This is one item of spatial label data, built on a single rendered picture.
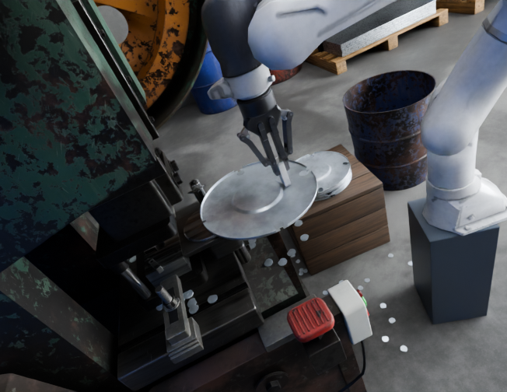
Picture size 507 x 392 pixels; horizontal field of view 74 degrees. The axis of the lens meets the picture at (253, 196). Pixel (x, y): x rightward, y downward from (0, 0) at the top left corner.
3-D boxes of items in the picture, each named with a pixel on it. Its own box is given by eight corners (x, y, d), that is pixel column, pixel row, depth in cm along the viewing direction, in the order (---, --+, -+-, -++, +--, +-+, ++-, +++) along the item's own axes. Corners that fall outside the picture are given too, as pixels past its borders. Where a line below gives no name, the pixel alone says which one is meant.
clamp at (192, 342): (190, 285, 77) (169, 256, 71) (204, 349, 63) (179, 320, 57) (166, 297, 76) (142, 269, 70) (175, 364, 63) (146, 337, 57)
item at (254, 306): (218, 208, 106) (210, 194, 102) (265, 323, 70) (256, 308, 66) (131, 251, 104) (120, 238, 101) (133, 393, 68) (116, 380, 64)
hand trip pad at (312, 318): (327, 316, 62) (319, 292, 57) (344, 344, 57) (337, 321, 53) (294, 334, 61) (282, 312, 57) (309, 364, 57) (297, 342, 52)
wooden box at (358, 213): (351, 196, 184) (340, 143, 164) (390, 241, 153) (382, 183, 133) (284, 225, 184) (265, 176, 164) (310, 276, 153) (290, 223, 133)
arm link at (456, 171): (479, 148, 95) (485, 63, 81) (472, 190, 85) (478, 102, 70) (435, 148, 101) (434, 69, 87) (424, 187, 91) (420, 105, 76)
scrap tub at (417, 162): (402, 138, 208) (396, 64, 180) (456, 169, 174) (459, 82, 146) (343, 169, 205) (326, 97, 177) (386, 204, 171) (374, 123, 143)
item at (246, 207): (342, 199, 71) (342, 196, 70) (218, 262, 67) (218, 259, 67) (284, 148, 94) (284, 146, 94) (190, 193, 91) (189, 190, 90)
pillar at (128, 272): (151, 289, 76) (115, 249, 67) (152, 296, 74) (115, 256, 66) (141, 293, 75) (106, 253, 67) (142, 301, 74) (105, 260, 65)
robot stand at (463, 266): (461, 274, 131) (466, 187, 104) (487, 316, 117) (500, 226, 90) (414, 283, 134) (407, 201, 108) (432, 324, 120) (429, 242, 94)
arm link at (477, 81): (540, 32, 66) (542, 74, 56) (463, 127, 86) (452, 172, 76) (484, 12, 68) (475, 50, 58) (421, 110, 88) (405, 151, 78)
